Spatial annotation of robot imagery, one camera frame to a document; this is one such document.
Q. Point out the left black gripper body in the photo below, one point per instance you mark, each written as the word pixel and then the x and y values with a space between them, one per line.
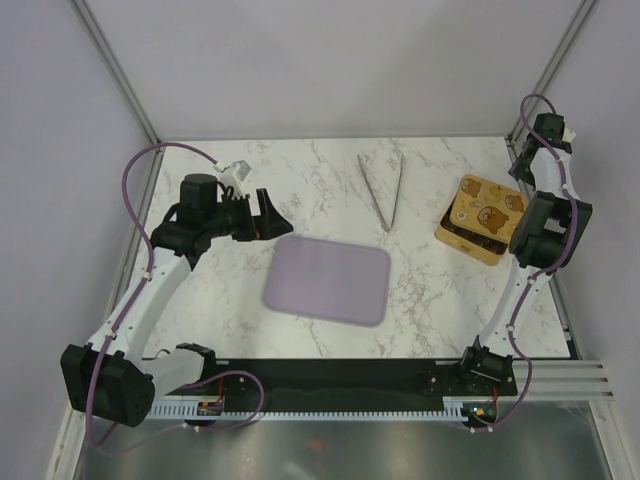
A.
pixel 233 219

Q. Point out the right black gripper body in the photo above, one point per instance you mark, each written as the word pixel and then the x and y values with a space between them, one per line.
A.
pixel 520 171

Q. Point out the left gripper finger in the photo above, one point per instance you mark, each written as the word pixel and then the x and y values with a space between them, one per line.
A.
pixel 279 225
pixel 260 228

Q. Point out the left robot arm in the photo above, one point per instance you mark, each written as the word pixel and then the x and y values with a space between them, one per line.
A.
pixel 108 377

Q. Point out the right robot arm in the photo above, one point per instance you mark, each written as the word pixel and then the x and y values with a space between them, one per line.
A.
pixel 543 242

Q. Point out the gold chocolate box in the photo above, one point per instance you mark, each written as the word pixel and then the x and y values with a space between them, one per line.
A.
pixel 477 246

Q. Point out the lavender plastic tray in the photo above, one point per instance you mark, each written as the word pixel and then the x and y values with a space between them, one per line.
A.
pixel 329 280

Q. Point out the right aluminium frame post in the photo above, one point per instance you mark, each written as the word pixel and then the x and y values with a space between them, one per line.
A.
pixel 561 52

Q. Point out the aluminium frame post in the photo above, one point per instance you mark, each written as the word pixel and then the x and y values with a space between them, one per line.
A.
pixel 561 52
pixel 89 22

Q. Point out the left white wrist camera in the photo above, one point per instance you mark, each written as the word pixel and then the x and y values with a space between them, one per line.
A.
pixel 236 172

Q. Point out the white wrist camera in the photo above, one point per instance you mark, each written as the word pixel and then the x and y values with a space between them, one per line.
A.
pixel 568 135
pixel 236 172

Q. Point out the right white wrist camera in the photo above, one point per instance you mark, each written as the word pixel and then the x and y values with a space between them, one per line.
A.
pixel 568 135

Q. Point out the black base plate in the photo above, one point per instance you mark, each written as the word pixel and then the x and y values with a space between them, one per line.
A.
pixel 354 385

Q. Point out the white cable duct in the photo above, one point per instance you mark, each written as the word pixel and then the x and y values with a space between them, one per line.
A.
pixel 191 409

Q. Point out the left aluminium frame post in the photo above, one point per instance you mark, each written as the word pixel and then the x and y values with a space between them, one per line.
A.
pixel 89 22

